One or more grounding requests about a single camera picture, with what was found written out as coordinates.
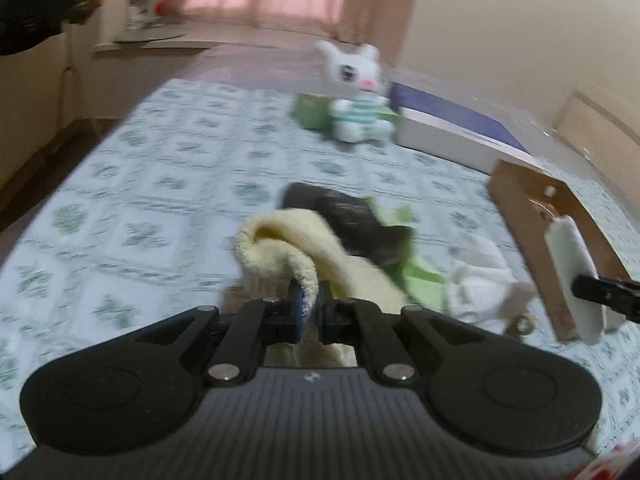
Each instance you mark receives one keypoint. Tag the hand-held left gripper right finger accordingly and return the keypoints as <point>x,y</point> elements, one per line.
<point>326,312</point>

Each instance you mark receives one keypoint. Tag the yellow towel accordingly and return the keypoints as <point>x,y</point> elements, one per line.
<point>280,240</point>

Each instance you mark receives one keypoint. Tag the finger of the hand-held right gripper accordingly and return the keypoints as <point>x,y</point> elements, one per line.
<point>610,295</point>

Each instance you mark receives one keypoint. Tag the white fabric pouch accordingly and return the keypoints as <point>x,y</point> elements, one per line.
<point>570,250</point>

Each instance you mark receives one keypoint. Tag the blue and white box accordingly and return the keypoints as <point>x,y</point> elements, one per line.
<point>450,140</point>

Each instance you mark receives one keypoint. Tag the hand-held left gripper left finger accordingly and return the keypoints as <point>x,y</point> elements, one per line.
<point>299,312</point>

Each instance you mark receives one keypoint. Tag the wooden headboard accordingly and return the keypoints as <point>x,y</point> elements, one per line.
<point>600,125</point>

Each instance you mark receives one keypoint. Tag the black jacket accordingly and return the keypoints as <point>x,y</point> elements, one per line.
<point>30,10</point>

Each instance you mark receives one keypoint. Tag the light green cloth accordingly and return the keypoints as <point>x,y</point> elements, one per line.
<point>420,280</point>

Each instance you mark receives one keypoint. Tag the green carton box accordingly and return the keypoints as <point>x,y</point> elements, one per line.
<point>310,110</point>

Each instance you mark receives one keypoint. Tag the floral printed tablecloth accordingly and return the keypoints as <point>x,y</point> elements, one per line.
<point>150,210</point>

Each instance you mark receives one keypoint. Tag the white bunny plush toy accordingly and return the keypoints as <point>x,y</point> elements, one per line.
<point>350,72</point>

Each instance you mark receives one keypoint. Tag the brown cardboard box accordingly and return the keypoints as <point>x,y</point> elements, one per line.
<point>520,195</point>

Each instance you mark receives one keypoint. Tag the red and white printed cloth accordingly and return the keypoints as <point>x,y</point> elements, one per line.
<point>612,465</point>

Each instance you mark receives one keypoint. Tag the dark grey embroidered sock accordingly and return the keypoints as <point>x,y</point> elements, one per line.
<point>350,215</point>

